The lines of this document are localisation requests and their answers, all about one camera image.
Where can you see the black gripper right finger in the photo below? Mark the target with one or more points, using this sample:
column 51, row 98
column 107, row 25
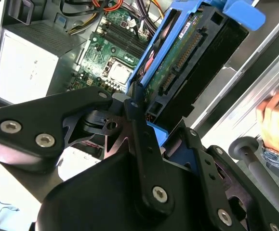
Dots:
column 202, row 173

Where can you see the hard disk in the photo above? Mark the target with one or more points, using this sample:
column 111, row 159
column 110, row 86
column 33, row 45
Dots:
column 185, row 48

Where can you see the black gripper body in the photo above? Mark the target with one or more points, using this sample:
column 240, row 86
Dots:
column 100, row 197

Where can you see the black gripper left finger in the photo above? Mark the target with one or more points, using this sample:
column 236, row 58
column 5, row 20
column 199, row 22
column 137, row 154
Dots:
column 33, row 115

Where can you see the person's left hand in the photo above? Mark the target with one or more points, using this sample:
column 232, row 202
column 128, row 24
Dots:
column 276, row 125

